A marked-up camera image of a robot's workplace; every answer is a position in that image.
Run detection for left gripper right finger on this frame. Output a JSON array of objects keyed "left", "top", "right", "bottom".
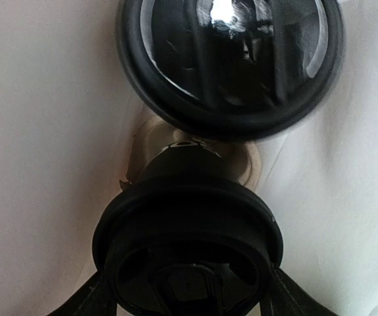
[{"left": 259, "top": 265, "right": 334, "bottom": 316}]

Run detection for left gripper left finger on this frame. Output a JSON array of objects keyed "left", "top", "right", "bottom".
[{"left": 47, "top": 271, "right": 117, "bottom": 316}]

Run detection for black cup lid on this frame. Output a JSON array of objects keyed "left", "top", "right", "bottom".
[
  {"left": 115, "top": 1, "right": 344, "bottom": 140},
  {"left": 92, "top": 176, "right": 283, "bottom": 315}
]

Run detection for brown cardboard cup carrier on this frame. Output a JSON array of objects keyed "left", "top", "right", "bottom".
[{"left": 126, "top": 116, "right": 262, "bottom": 191}]

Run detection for brown paper bag white handles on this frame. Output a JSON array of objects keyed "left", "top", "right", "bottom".
[{"left": 0, "top": 1, "right": 378, "bottom": 315}]

